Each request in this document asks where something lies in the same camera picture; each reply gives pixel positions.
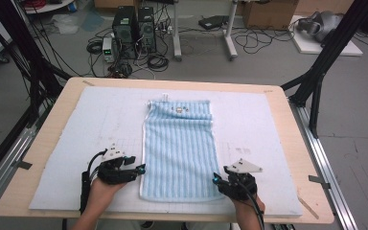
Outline large cardboard box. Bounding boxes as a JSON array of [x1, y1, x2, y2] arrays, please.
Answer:
[[242, 0, 300, 32]]

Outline blue striped towel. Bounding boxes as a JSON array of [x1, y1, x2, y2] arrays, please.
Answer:
[[138, 92, 227, 203]]

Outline grey padded headset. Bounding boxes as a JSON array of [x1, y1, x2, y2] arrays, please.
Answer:
[[296, 10, 345, 44]]

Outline aluminium rail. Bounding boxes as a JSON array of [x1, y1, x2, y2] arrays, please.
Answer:
[[288, 98, 360, 230], [0, 126, 40, 219]]

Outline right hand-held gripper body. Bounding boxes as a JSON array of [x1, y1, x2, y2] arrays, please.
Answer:
[[218, 157, 264, 202]]

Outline loose black floor cable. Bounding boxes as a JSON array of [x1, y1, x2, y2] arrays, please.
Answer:
[[234, 26, 297, 56]]

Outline clear plastic bag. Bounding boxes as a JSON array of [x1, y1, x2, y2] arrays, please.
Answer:
[[51, 12, 81, 35]]

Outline coiled black cable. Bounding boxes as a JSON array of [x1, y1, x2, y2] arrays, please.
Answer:
[[146, 54, 171, 73], [85, 39, 104, 56]]

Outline large black computer tower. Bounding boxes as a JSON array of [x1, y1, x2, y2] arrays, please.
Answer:
[[111, 5, 141, 60]]

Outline black metal frame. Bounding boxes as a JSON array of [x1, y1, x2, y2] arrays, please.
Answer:
[[0, 0, 73, 128], [280, 0, 368, 139]]

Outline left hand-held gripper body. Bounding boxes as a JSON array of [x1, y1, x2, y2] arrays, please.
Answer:
[[97, 143, 139, 186]]

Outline slim black computer tower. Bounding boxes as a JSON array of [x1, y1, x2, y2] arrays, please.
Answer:
[[137, 6, 158, 54]]

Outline person's left hand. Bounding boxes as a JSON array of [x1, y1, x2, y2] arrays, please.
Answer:
[[88, 176, 127, 213]]

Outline pale blue foam mat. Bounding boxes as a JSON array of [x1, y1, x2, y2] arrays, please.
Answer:
[[28, 85, 304, 219]]

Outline white desk leg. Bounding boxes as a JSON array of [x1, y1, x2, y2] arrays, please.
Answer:
[[172, 0, 184, 62], [222, 0, 240, 61]]

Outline white power supply unit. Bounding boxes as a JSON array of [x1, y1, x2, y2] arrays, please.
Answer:
[[102, 36, 116, 63]]

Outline left hand-held gripper cable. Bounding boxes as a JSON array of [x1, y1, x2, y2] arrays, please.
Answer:
[[79, 148, 109, 216]]

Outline person's legs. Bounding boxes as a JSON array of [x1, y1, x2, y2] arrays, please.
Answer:
[[103, 219, 232, 230]]

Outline white round table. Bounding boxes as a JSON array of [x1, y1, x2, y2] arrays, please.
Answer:
[[23, 0, 75, 15]]

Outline black flat device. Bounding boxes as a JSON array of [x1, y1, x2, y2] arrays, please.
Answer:
[[197, 14, 231, 31]]

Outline person's right hand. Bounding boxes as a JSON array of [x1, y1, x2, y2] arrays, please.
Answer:
[[232, 193, 266, 222]]

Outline white floor board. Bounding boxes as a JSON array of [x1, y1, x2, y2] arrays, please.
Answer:
[[288, 14, 364, 58]]

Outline black tape piece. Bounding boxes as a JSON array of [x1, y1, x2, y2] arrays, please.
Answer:
[[308, 174, 332, 191], [11, 160, 34, 171]]

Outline thin wooden strip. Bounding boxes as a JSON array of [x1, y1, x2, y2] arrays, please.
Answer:
[[296, 195, 320, 220]]

